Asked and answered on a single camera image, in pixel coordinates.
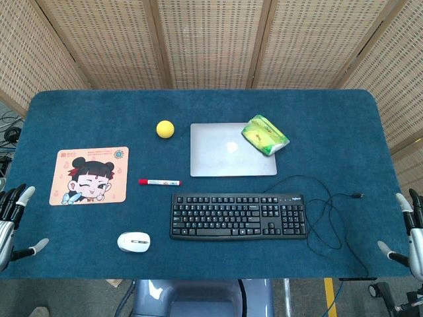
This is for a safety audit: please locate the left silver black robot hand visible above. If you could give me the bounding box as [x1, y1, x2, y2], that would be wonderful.
[0, 184, 50, 270]

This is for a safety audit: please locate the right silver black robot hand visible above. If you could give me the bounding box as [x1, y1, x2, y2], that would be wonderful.
[377, 188, 423, 282]

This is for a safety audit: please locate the white wireless computer mouse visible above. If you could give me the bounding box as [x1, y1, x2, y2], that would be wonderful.
[116, 231, 151, 253]

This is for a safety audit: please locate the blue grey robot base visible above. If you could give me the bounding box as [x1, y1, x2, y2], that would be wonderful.
[131, 279, 275, 317]

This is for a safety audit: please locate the cartoon girl mouse pad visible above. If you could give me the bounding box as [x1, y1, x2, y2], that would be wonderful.
[48, 146, 130, 206]

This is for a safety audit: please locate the black caster wheel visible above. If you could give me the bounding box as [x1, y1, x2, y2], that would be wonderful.
[367, 282, 391, 298]

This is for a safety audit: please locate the blue carpet table cover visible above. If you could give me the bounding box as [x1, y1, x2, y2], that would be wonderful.
[0, 88, 411, 281]

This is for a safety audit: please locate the red cap whiteboard marker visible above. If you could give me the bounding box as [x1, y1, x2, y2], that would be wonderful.
[138, 178, 183, 187]

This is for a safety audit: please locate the woven bamboo screen panel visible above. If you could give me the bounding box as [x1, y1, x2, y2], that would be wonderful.
[150, 0, 276, 90]
[35, 0, 170, 90]
[0, 0, 92, 116]
[336, 0, 423, 194]
[247, 0, 396, 90]

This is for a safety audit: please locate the green tissue pack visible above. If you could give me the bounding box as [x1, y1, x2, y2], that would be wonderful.
[241, 114, 291, 157]

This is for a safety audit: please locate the yellow foam ball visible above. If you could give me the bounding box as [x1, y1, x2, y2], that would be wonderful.
[155, 120, 175, 138]

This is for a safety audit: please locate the silver closed laptop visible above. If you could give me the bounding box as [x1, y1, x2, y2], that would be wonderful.
[190, 122, 278, 178]

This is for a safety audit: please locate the blue floor cable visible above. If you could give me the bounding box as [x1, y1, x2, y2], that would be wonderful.
[327, 279, 345, 317]

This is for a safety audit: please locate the black keyboard cable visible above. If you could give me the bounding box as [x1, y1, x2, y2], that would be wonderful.
[263, 175, 369, 279]

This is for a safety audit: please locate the black floor cable bundle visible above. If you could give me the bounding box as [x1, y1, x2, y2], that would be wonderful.
[0, 111, 24, 153]

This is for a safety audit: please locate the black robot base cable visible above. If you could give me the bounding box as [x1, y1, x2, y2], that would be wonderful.
[237, 279, 250, 317]

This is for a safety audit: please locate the black wired keyboard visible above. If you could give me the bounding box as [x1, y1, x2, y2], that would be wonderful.
[169, 193, 308, 242]

